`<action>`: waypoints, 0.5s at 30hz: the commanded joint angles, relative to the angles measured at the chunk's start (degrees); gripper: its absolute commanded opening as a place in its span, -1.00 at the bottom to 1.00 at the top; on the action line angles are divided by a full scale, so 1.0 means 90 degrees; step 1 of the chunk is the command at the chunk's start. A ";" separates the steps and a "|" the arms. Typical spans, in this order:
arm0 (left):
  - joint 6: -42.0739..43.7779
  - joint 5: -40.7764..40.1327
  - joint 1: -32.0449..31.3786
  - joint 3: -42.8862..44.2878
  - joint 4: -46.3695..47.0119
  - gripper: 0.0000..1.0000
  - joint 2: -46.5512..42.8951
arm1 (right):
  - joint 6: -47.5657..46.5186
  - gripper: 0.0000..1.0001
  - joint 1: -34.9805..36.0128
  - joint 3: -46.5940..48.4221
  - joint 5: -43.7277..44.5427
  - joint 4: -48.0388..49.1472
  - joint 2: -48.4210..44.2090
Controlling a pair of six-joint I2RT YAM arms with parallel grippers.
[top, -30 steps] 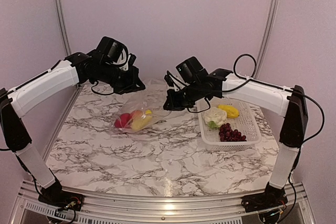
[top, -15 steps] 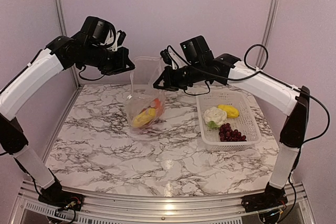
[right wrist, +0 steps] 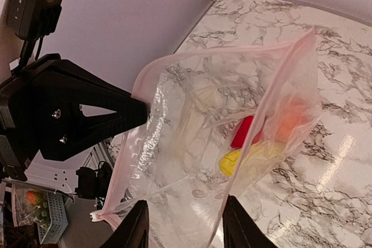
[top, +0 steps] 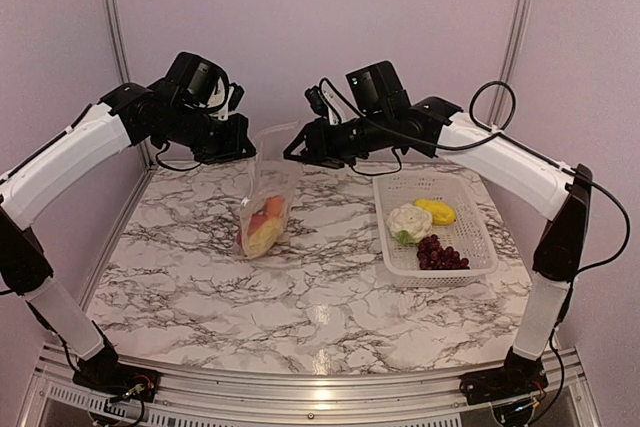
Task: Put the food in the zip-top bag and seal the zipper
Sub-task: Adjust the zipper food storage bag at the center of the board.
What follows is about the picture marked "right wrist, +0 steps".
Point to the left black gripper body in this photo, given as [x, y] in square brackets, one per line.
[20, 126]

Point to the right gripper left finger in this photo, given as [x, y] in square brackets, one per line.
[133, 232]

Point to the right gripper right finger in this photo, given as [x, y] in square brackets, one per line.
[240, 230]

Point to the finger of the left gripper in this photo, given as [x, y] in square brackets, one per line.
[64, 83]
[65, 133]

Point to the red bell pepper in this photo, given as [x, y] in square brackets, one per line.
[240, 135]

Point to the clear zip top bag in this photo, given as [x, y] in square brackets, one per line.
[197, 101]

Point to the orange pumpkin toy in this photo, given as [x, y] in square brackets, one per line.
[292, 115]

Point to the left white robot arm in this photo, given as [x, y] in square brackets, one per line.
[51, 177]

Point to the background orange toy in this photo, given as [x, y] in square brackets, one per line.
[33, 197]

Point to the blue plastic crate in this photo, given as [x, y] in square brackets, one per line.
[58, 220]

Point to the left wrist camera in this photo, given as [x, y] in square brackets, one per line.
[32, 19]

